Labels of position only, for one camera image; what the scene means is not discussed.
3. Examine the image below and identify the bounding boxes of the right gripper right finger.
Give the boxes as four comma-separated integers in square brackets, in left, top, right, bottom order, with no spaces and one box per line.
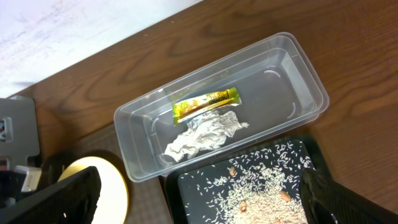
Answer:
[299,169,397,224]

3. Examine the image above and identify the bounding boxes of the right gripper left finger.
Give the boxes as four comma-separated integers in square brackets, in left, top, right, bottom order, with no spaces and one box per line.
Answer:
[1,166,101,224]

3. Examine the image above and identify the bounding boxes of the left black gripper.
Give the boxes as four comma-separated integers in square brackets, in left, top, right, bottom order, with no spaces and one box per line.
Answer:
[1,166,42,208]

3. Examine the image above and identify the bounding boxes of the yellow round plate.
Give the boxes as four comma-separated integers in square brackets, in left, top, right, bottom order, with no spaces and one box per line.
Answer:
[58,156,129,224]

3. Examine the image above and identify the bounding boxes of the rice food scraps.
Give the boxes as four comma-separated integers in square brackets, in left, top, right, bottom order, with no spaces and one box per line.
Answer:
[183,141,315,224]

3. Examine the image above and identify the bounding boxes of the white paper napkin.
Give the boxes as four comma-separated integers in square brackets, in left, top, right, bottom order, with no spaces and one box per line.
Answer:
[164,111,249,162]

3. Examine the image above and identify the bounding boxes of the green snack wrapper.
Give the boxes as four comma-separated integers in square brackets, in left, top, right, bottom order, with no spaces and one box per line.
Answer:
[172,87,242,124]

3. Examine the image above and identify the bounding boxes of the grey plastic dishwasher rack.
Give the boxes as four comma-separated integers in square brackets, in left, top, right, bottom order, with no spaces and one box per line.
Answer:
[1,96,40,170]

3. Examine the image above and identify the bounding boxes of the clear plastic waste bin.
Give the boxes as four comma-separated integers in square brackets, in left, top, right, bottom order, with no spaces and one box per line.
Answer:
[114,32,330,182]

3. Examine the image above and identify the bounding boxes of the black rectangular tray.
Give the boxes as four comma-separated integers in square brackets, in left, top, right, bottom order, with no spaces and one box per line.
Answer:
[165,135,330,223]

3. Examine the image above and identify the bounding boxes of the dark brown serving tray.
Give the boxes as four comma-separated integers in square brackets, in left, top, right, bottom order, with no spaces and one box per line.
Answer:
[42,124,172,223]

